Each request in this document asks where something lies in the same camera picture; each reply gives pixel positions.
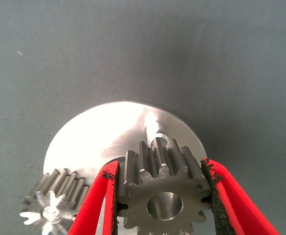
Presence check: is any round metal plate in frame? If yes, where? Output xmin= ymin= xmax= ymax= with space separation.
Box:
xmin=43 ymin=101 xmax=208 ymax=235

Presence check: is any dark table cloth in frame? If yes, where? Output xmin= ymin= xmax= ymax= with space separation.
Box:
xmin=0 ymin=0 xmax=286 ymax=235

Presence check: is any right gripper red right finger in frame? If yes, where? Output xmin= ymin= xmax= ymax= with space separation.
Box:
xmin=200 ymin=158 xmax=281 ymax=235

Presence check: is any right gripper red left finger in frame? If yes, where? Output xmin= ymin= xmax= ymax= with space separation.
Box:
xmin=67 ymin=160 xmax=121 ymax=235

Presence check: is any small dark steel gear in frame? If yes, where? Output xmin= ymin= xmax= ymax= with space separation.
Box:
xmin=116 ymin=139 xmax=212 ymax=235

